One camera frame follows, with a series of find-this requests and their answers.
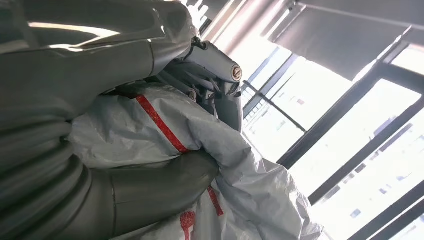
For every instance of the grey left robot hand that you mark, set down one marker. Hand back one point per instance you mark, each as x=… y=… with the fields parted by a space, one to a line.
x=82 y=66

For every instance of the grey red-printed courier package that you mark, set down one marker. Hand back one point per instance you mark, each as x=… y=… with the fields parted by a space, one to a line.
x=232 y=185

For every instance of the dark window frame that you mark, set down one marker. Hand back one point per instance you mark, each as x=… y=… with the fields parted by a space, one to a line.
x=348 y=99

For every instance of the grey roller blind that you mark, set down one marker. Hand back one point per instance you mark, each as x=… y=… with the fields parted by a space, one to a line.
x=338 y=36

